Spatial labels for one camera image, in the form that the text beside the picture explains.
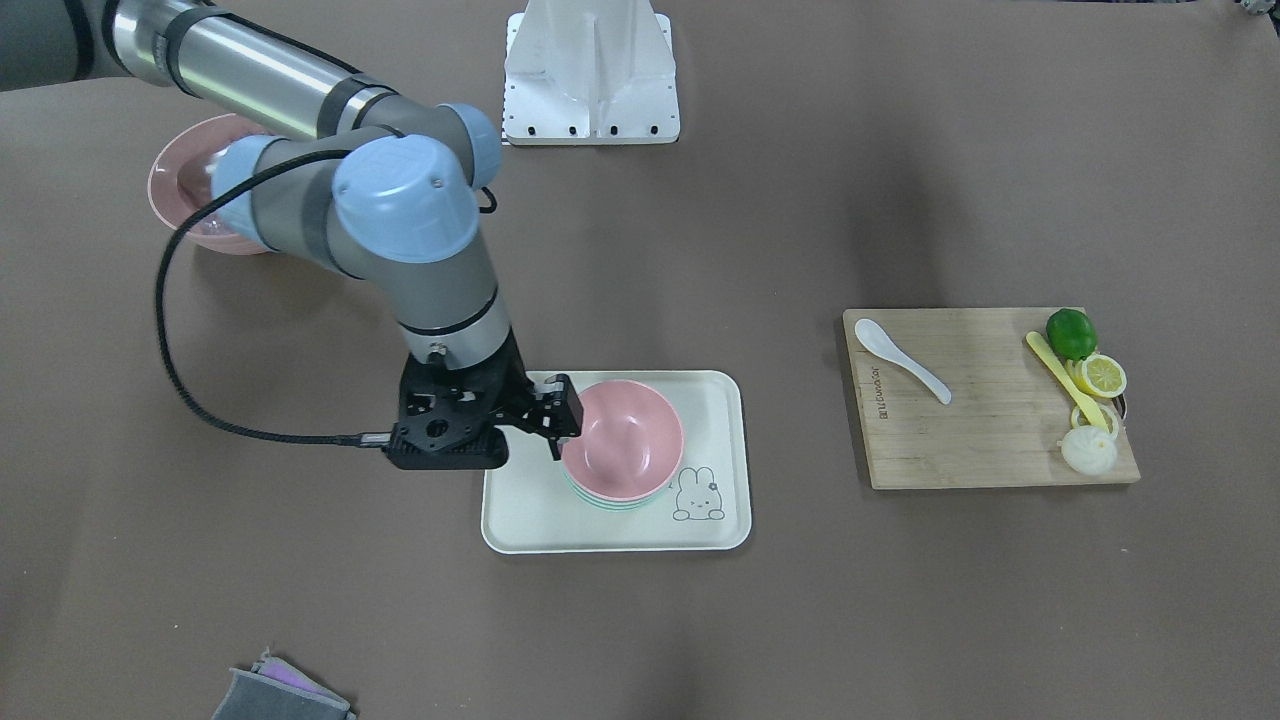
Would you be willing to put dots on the white ceramic spoon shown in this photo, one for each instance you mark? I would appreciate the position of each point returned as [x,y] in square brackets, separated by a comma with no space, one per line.
[878,342]

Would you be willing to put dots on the small pink bowl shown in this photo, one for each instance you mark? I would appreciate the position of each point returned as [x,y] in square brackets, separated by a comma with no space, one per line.
[632,442]

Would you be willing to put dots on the lemon slice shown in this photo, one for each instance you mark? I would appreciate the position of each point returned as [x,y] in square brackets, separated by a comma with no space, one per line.
[1111,421]

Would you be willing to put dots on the green stacked bowls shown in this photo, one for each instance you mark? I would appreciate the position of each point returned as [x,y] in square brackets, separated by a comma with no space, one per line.
[612,505]

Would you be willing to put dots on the green lime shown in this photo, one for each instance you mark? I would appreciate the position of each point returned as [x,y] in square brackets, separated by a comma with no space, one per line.
[1071,334]

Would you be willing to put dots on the grey folded cloth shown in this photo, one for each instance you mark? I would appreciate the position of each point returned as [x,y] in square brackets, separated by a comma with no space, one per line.
[273,688]

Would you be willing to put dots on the white steamed bun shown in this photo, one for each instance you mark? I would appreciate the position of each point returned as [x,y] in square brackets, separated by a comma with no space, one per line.
[1090,451]

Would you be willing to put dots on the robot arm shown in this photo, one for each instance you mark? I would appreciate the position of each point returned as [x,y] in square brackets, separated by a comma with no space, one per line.
[348,174]

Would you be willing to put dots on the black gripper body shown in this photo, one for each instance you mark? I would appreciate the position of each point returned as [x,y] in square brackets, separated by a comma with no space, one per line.
[512,375]

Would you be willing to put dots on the cream rabbit tray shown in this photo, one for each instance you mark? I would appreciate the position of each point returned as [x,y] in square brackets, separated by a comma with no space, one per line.
[530,505]

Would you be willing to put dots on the large pink bowl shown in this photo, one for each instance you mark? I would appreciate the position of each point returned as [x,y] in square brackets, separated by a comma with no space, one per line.
[179,181]

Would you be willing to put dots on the lemon half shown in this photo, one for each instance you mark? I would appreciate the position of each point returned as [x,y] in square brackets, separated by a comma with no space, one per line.
[1098,375]

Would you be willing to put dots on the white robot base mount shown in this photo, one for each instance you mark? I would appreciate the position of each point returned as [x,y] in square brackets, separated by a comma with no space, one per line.
[590,73]

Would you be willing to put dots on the wooden cutting board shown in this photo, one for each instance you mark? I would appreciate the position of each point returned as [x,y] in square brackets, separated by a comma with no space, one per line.
[1006,418]

